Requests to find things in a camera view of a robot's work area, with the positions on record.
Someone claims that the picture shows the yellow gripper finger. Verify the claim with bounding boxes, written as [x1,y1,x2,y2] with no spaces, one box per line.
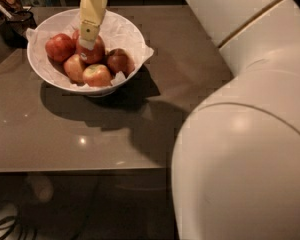
[79,0,107,50]

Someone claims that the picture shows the red apple with sticker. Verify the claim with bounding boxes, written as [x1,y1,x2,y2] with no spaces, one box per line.
[76,36,105,64]

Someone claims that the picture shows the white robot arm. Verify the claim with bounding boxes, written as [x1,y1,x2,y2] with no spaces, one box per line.
[171,0,300,240]

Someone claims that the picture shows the red apple far left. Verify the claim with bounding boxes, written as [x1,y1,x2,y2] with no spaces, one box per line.
[45,33,75,63]

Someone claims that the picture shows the white bowl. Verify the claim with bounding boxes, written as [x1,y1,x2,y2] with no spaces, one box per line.
[26,8,146,97]

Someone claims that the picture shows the red apple right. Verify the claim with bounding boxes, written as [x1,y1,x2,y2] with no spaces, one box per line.
[106,48,135,77]

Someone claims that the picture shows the yellow-red apple front left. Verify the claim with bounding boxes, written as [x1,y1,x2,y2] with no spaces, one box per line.
[63,54,86,83]

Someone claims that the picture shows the yellow-red apple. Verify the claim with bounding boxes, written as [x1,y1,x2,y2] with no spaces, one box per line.
[83,64,112,87]
[63,54,86,83]

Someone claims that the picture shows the yellow-red apple front centre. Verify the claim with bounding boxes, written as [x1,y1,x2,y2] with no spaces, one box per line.
[83,64,112,87]

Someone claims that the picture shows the white tissue paper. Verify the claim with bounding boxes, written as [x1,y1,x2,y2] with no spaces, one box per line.
[25,7,155,91]

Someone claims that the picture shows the dark bag on chair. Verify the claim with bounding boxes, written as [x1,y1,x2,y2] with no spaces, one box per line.
[0,0,37,48]

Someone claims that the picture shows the black cables on floor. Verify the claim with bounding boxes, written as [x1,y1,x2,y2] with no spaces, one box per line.
[0,207,38,240]

